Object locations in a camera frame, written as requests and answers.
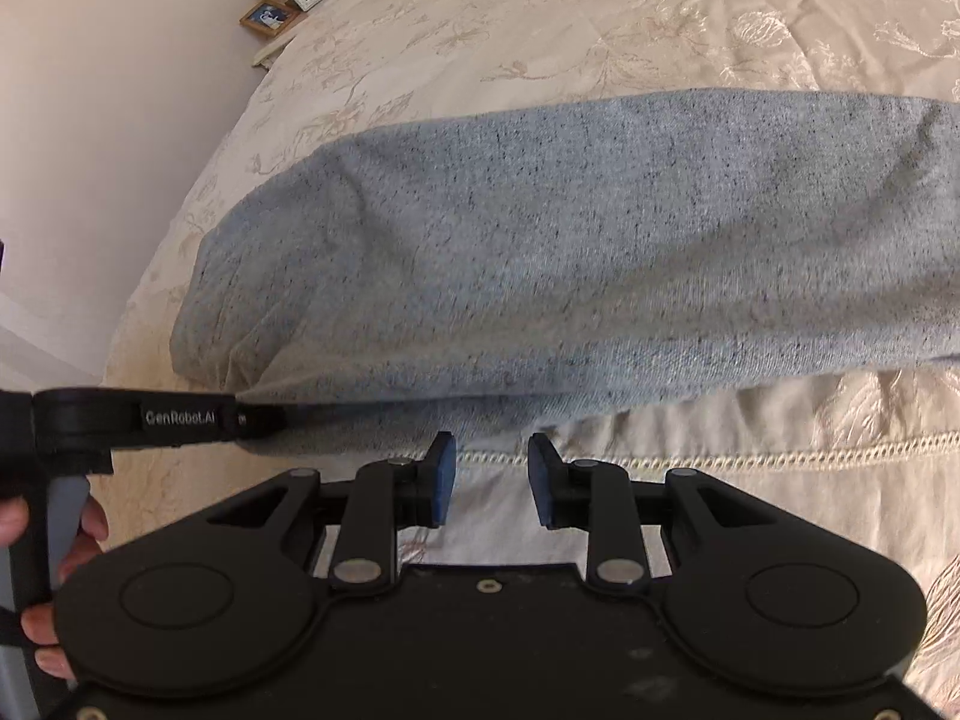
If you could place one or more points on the person's left hand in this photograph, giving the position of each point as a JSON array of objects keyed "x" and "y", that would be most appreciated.
[{"x": 84, "y": 540}]

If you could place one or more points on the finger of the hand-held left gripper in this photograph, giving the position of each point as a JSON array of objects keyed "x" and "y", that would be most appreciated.
[{"x": 180, "y": 420}]

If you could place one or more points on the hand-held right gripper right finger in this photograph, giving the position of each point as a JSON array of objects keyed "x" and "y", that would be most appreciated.
[{"x": 541, "y": 484}]

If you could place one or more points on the cream embroidered bedspread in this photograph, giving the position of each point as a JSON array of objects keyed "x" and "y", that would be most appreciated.
[{"x": 570, "y": 15}]

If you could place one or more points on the cream nightstand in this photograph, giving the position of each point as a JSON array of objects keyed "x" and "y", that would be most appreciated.
[{"x": 281, "y": 41}]

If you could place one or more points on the wooden photo frame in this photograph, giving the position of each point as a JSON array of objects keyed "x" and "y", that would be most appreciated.
[{"x": 268, "y": 15}]

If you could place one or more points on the light blue speckled pants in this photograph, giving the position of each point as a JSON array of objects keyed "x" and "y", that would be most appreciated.
[{"x": 570, "y": 255}]

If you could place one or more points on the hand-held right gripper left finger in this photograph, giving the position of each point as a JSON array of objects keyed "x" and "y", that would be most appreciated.
[{"x": 442, "y": 481}]

